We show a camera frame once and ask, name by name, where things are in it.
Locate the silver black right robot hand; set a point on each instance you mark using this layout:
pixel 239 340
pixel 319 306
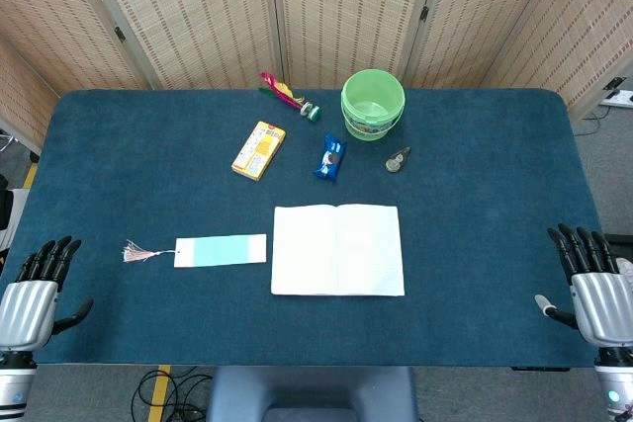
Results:
pixel 603 303

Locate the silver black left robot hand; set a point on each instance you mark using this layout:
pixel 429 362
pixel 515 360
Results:
pixel 27 308

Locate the blue white tasselled bookmark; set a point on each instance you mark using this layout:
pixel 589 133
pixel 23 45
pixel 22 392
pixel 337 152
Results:
pixel 222 250

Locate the white lined notebook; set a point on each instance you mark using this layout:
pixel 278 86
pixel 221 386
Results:
pixel 306 254

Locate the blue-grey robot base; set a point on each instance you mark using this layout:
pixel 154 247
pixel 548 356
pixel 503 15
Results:
pixel 311 392

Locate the white shoe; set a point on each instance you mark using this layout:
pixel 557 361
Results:
pixel 627 274

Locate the black white floor object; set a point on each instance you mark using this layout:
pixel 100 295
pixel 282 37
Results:
pixel 15 214

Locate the blue table cloth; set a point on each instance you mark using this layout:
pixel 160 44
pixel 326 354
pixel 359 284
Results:
pixel 148 170

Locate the white power strip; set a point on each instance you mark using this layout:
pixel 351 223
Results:
pixel 618 97

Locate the small dark correction tape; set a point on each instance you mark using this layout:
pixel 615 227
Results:
pixel 395 161

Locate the yellow card box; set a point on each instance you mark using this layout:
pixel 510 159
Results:
pixel 259 150

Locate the green plastic bucket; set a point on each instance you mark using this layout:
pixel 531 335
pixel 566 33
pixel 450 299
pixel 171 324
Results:
pixel 372 115

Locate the blue cookie packet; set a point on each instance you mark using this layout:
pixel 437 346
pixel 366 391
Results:
pixel 330 157

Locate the pink feather shuttlecock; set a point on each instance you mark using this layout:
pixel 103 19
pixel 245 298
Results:
pixel 284 93

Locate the woven folding screen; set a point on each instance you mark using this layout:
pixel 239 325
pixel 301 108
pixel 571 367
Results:
pixel 198 7

